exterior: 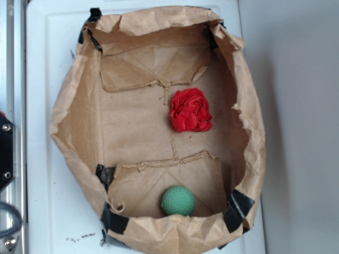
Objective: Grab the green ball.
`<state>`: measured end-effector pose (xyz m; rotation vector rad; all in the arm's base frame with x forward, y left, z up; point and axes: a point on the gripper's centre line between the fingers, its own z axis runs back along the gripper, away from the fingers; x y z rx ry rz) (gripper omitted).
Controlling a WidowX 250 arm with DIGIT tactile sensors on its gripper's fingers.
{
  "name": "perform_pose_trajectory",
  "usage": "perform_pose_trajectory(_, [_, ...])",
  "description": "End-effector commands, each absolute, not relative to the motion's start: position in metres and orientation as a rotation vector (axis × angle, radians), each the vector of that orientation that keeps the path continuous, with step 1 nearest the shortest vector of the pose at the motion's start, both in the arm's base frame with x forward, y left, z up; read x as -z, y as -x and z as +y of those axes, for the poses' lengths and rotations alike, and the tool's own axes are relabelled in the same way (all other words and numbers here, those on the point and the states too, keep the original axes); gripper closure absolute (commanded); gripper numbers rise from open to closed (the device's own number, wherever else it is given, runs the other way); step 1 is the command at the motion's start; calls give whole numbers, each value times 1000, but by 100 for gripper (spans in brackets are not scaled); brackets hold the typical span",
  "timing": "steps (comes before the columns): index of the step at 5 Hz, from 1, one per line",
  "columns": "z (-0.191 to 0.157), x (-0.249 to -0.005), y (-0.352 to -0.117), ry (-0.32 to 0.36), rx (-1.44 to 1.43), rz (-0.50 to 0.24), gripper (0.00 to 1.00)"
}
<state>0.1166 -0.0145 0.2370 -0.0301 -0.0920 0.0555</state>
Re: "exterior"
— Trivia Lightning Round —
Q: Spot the red crumpled paper ball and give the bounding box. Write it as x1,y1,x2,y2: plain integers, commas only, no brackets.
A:
169,88,212,133

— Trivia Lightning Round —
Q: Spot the green dimpled ball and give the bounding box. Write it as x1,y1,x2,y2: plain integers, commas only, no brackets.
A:
161,186,196,216

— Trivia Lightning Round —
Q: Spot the brown paper bag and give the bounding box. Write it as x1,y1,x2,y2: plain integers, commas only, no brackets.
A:
50,6,266,253

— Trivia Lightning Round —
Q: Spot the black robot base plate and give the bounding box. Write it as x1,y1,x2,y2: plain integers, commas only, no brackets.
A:
0,111,16,192

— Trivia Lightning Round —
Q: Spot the metal frame rail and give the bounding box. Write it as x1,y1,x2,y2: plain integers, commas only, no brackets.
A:
1,1,29,253

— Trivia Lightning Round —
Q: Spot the grey braided cable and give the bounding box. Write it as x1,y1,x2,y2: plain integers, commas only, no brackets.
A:
0,201,23,238

